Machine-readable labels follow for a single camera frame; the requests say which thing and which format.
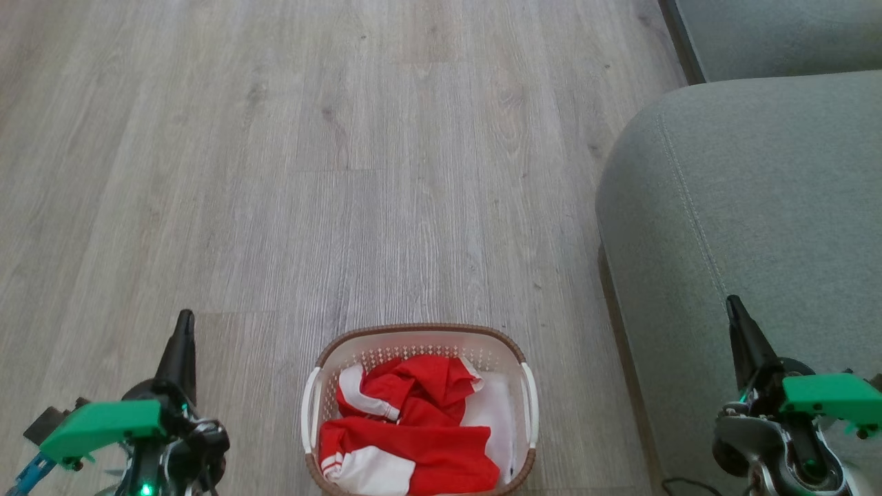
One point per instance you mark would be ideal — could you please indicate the grey fabric sofa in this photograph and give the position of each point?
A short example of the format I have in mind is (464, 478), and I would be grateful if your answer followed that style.
(744, 207)

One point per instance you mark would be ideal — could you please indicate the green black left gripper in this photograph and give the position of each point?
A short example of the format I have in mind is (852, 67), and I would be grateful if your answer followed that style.
(103, 424)

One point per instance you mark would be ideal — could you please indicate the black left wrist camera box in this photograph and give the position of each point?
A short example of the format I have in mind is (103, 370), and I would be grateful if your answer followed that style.
(47, 425)

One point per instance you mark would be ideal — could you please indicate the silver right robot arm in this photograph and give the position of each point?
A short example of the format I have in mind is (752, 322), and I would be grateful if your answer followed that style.
(772, 451)

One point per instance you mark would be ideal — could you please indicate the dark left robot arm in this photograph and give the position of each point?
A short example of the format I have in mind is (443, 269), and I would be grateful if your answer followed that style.
(117, 488)

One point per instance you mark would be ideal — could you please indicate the cream laundry basket brown rim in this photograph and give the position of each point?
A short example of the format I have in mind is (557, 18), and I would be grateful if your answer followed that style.
(313, 413)

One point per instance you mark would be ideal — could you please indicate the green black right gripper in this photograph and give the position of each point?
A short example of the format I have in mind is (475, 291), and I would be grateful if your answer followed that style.
(827, 396)

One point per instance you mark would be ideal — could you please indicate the grey sofa chaise section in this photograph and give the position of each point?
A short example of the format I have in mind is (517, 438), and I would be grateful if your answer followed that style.
(778, 34)

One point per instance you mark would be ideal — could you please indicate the blue connector clip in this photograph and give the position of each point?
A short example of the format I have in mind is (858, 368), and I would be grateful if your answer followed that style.
(29, 475)

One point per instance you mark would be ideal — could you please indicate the red and white garment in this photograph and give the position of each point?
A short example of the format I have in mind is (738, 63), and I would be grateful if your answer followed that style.
(420, 434)

